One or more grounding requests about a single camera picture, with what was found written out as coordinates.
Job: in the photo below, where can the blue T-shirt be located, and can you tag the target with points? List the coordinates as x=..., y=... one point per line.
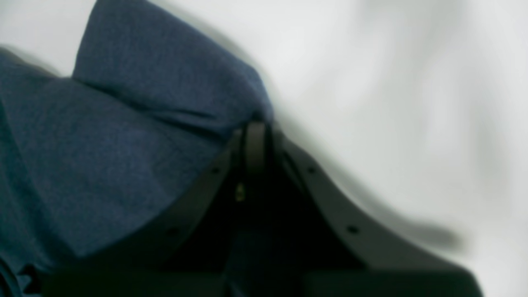
x=88, y=160

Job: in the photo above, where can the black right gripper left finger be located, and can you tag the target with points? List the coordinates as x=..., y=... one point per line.
x=180, y=253

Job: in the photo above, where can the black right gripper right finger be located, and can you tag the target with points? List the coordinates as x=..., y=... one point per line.
x=393, y=266

